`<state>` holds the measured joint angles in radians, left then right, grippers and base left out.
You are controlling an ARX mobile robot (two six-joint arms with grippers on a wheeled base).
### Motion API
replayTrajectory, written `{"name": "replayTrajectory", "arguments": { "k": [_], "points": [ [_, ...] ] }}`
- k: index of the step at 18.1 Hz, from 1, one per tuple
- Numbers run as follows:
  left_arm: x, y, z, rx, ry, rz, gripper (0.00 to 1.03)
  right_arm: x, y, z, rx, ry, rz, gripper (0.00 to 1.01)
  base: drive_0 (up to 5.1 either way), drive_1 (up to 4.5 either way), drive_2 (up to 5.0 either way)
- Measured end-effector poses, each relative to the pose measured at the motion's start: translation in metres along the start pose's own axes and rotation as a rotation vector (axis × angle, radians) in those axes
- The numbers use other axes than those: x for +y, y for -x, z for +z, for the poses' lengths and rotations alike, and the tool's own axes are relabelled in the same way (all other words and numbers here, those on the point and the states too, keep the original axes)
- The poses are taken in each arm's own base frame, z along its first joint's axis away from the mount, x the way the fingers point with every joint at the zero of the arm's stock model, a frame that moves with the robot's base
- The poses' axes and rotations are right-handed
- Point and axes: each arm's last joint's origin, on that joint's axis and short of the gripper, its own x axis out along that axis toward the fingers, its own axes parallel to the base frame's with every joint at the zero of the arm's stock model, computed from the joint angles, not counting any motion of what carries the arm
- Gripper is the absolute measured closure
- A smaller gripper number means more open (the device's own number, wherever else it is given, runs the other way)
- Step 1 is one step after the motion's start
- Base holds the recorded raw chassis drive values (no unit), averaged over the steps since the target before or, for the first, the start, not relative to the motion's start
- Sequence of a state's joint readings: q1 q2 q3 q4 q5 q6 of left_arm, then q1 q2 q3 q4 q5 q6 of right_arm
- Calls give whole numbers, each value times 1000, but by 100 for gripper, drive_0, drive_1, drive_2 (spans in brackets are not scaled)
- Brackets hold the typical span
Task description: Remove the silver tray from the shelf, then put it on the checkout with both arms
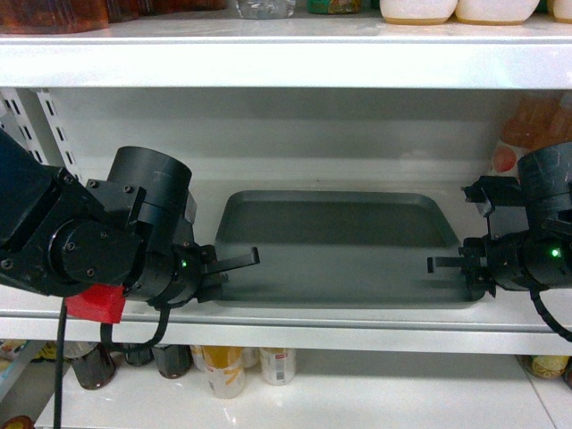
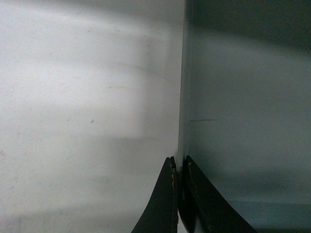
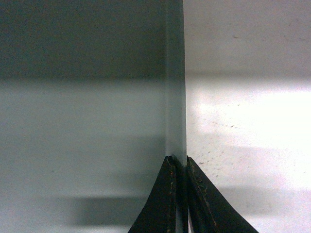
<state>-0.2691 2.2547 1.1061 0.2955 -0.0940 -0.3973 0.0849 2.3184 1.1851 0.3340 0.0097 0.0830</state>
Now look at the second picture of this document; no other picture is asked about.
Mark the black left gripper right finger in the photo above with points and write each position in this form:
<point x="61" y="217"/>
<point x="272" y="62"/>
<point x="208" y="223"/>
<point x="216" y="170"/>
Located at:
<point x="202" y="207"/>

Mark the grey rectangular serving tray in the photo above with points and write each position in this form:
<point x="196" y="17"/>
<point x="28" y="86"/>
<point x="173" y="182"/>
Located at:
<point x="245" y="107"/>

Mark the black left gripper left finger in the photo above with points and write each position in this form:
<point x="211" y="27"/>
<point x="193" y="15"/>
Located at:
<point x="161" y="212"/>

